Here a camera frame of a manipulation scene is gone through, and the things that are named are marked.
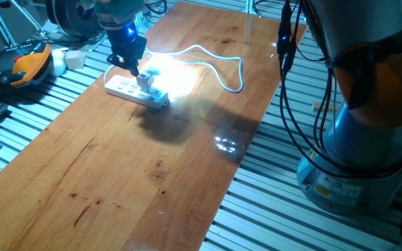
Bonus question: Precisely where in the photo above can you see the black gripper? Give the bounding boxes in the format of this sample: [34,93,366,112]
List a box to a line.
[103,21,149,78]

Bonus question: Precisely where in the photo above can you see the white bulb holder with bulb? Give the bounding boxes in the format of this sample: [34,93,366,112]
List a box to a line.
[135,57,165,93]

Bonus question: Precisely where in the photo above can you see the white power strip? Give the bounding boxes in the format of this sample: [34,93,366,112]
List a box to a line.
[103,73,170,110]

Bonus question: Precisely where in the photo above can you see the small wooden cube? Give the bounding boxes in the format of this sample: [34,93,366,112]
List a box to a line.
[64,50,85,70]

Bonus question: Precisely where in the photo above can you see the white rounded object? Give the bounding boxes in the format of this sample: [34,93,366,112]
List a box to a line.
[49,47,70,77]

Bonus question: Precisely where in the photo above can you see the black filament spool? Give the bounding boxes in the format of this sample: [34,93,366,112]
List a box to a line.
[45,0,105,39]

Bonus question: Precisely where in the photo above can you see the orange and black teach pendant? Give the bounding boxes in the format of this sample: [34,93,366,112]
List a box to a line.
[0,40,52,94]

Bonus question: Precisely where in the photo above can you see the wooden board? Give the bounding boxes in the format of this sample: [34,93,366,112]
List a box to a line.
[0,1,307,251]

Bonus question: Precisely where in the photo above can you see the small wooden stick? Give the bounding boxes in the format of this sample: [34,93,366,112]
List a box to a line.
[312,101,338,113]

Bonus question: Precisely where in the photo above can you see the white power strip cable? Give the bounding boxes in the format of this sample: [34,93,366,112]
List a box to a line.
[102,44,244,94]

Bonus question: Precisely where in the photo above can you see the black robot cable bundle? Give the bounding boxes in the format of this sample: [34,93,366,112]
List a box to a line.
[141,0,402,181]

